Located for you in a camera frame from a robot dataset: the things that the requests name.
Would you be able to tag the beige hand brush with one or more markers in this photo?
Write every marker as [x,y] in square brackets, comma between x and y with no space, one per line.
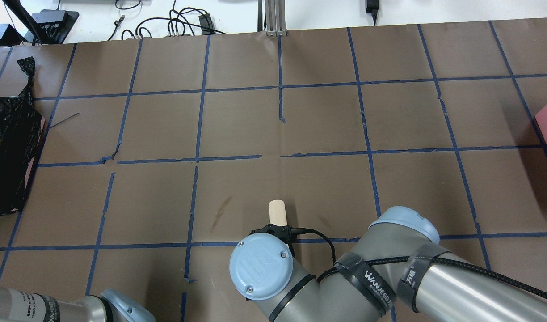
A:
[277,213]

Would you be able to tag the aluminium frame post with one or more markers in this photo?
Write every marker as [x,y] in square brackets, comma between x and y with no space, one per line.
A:
[275,16]

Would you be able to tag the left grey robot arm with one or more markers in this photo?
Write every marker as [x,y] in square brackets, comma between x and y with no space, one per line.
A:
[109,306]

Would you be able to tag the black plastic bag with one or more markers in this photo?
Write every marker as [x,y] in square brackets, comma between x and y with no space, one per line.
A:
[20,132]

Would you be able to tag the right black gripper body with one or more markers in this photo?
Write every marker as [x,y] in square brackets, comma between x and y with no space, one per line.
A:
[272,229]

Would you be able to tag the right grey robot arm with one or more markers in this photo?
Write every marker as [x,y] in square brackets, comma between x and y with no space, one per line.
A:
[398,259]

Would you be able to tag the black power brick top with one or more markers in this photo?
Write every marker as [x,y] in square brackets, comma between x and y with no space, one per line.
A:
[206,24]

